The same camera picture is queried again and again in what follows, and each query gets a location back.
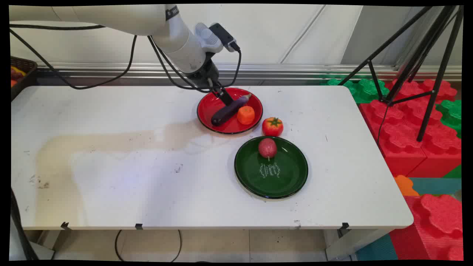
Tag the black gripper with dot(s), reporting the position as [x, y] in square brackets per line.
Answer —
[202, 74]

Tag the purple toy eggplant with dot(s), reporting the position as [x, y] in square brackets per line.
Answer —
[225, 113]

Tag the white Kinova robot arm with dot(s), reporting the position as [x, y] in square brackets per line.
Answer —
[111, 18]

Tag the red round plate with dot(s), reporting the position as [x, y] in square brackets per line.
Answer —
[210, 107]

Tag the orange toy tangerine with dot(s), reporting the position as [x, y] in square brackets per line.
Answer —
[246, 115]

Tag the red toy tomato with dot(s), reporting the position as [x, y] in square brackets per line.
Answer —
[272, 127]

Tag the dark green round plate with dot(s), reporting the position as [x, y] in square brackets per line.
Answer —
[273, 181]

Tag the green foam block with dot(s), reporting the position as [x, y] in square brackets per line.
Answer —
[451, 112]
[364, 90]

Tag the black table edge clip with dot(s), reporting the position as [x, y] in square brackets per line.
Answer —
[139, 226]
[344, 225]
[65, 224]

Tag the large red foam block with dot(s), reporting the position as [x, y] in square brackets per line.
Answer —
[402, 133]

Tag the dark wicker basket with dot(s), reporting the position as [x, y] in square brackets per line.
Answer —
[26, 66]

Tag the white table leg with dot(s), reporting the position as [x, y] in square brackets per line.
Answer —
[351, 244]

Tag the toy food in basket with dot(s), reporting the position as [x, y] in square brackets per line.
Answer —
[15, 74]

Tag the orange foam piece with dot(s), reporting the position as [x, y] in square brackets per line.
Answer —
[405, 186]

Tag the teal foam mat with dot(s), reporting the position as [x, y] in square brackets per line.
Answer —
[438, 186]
[377, 249]

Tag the light grey camera mount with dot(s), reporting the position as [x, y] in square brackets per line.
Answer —
[208, 37]

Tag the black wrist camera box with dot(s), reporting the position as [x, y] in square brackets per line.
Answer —
[224, 36]

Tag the aluminium wall rail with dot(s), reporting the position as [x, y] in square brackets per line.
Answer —
[295, 70]

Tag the black camera tripod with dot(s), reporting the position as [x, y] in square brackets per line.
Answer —
[441, 74]

